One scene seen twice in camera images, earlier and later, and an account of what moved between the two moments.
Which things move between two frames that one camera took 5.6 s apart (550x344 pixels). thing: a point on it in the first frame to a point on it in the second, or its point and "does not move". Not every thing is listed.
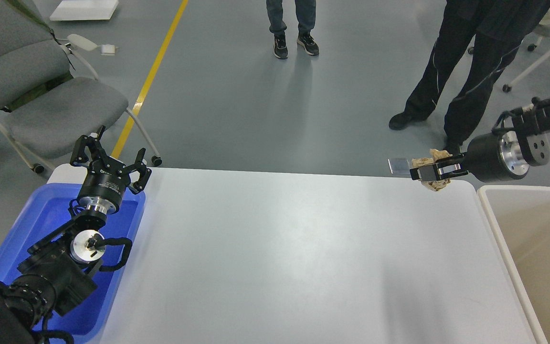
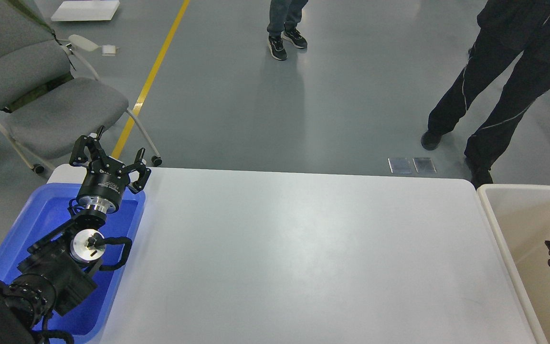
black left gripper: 104,188 does not move
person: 497,28 to 545,35
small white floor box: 108,50 does not move
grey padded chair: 20,72 does not move
